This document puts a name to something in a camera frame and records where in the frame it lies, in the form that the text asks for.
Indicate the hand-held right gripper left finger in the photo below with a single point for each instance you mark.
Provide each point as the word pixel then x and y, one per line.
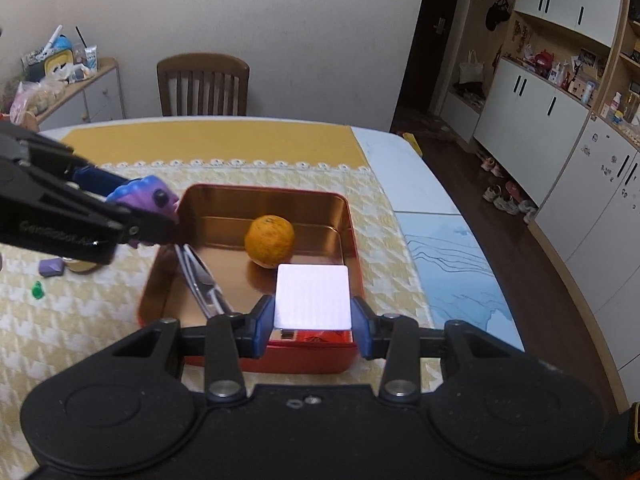
pixel 262 327

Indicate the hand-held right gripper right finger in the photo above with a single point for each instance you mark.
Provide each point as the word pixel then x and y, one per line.
pixel 362 327

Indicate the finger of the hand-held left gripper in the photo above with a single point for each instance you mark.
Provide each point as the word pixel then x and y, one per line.
pixel 97 180
pixel 145 225

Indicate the purple squishy toy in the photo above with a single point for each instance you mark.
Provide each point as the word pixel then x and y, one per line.
pixel 147 192

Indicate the red foil packet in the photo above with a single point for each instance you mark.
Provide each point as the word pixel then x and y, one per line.
pixel 325 337

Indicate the red tin box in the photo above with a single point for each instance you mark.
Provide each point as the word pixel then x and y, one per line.
pixel 300 360

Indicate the small purple eraser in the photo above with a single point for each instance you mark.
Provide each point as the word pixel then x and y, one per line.
pixel 52 266

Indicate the pink sticky note pad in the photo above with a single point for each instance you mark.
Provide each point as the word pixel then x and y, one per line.
pixel 312 297

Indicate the white frame sunglasses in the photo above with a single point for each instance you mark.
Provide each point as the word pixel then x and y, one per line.
pixel 197 272

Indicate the orange fruit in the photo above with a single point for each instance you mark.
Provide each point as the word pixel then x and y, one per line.
pixel 269 240

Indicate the low white side cabinet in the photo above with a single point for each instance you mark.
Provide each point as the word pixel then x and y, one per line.
pixel 100 100

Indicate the small green clip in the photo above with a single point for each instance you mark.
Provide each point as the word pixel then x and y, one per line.
pixel 37 291

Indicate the yellow houndstooth table runner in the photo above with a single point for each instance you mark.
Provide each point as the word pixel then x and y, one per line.
pixel 380 240

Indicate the clear plastic snack bag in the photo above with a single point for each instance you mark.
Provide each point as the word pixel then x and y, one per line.
pixel 37 97

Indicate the small blue white carton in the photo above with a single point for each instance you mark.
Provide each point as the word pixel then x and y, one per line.
pixel 91 62

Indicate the yellow storage box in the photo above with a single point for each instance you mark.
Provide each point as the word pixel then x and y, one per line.
pixel 57 64

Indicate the thin black stick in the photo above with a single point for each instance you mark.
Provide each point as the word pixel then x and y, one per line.
pixel 81 39

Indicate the white tube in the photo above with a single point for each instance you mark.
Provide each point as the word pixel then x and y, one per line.
pixel 52 40

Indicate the brown wooden chair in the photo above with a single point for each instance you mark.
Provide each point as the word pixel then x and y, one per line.
pixel 200 62

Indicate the row of shoes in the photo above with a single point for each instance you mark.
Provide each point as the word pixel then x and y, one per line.
pixel 500 200

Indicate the dark door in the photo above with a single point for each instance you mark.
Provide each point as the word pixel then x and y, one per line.
pixel 425 60

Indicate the cream tote bag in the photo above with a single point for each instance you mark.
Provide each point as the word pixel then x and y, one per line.
pixel 471 70

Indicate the black hanging bag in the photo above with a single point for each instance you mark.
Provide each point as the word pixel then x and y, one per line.
pixel 497 12

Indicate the white wooden wall cabinet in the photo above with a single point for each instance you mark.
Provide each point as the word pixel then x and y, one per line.
pixel 530 110

